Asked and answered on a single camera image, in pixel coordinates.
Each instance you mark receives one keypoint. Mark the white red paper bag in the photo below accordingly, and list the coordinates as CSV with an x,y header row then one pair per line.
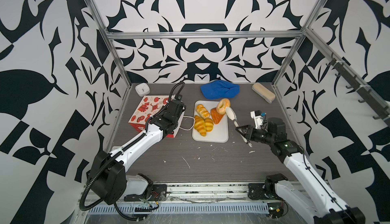
x,y
148,106

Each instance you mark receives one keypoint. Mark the pale yellow fake bun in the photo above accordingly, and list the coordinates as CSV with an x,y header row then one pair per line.
x,y
222,105

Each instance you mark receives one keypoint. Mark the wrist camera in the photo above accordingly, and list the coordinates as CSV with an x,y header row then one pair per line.
x,y
178,97
259,118

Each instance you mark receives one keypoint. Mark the yellow fake croissant large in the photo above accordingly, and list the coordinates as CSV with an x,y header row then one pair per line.
x,y
200,126

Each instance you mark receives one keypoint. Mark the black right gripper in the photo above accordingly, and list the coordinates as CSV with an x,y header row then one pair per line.
x,y
253,131

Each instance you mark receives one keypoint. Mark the black wall hook rail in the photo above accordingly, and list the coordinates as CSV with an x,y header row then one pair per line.
x,y
355,83

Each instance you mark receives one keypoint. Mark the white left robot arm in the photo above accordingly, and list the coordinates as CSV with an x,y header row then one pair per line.
x,y
107,179

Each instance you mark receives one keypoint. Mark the white square analog clock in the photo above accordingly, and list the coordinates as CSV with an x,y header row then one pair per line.
x,y
142,89

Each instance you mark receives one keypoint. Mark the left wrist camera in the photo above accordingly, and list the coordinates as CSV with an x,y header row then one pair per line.
x,y
178,97

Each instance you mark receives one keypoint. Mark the orange fake baguette bread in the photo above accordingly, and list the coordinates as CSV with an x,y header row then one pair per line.
x,y
216,117

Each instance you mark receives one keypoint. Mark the small yellow fake bread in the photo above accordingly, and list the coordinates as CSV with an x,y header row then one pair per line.
x,y
209,124

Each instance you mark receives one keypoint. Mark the yellow fake croissant bread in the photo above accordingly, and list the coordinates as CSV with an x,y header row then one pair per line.
x,y
202,111

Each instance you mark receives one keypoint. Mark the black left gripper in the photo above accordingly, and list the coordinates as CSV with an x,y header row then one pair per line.
x,y
162,110

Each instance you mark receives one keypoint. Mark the beige sponge block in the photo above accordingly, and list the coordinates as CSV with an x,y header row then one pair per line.
x,y
263,92

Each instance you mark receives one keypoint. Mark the metal white-tipped tongs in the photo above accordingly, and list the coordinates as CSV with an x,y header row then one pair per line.
x,y
232,116

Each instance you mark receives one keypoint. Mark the white slotted cable duct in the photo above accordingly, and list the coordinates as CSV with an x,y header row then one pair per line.
x,y
197,208

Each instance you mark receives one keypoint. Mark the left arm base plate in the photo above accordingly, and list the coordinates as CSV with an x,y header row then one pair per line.
x,y
157,192

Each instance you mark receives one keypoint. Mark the blue cloth cap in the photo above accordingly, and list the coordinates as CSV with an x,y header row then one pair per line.
x,y
219,89

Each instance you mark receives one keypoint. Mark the white plastic tray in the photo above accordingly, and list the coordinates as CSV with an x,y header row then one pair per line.
x,y
220,132

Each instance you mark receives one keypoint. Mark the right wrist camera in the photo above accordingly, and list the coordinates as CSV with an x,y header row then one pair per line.
x,y
259,118

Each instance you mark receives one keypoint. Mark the green circuit board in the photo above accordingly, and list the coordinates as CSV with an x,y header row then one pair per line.
x,y
275,210

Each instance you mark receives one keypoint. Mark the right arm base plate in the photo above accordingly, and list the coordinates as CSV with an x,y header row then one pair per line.
x,y
262,191

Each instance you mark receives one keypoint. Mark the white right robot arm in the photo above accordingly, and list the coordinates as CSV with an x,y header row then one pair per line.
x,y
322,205

